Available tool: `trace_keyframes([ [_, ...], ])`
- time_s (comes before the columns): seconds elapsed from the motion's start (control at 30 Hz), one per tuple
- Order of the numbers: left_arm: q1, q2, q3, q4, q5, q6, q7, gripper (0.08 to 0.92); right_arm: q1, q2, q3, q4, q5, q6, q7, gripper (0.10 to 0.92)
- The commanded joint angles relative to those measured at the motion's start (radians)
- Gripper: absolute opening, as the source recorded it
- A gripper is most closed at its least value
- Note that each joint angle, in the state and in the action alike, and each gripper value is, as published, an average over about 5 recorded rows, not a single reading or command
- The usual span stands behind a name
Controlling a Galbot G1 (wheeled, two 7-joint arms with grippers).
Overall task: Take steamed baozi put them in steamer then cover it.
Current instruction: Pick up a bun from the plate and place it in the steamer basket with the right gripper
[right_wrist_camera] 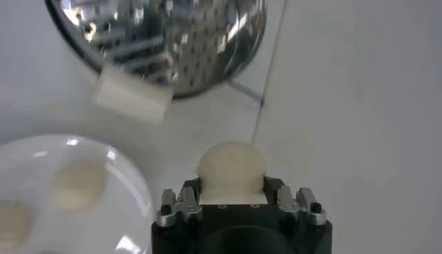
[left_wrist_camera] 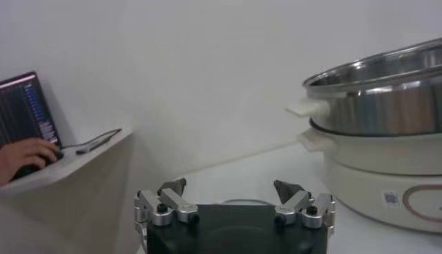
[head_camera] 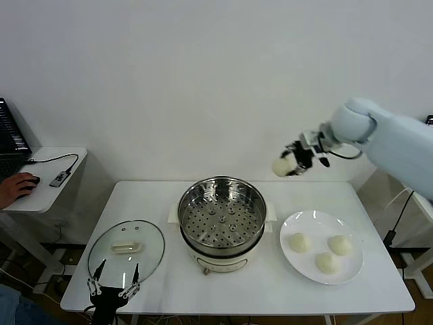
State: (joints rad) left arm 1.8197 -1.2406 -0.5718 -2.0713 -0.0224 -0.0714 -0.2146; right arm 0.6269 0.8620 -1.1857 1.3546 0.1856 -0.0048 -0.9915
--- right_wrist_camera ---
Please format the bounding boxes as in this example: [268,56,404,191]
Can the perforated steel steamer basket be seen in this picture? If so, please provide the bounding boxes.
[44,0,269,124]

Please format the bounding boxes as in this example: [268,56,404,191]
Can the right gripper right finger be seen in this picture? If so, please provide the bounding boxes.
[263,175,327,226]

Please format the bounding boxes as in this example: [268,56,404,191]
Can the white steamed baozi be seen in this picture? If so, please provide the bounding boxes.
[195,140,269,206]
[50,159,108,212]
[0,199,36,252]

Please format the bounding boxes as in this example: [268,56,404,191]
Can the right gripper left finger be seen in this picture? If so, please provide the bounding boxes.
[157,177,204,228]

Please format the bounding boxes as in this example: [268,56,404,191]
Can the round white plate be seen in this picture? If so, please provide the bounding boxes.
[0,133,155,254]

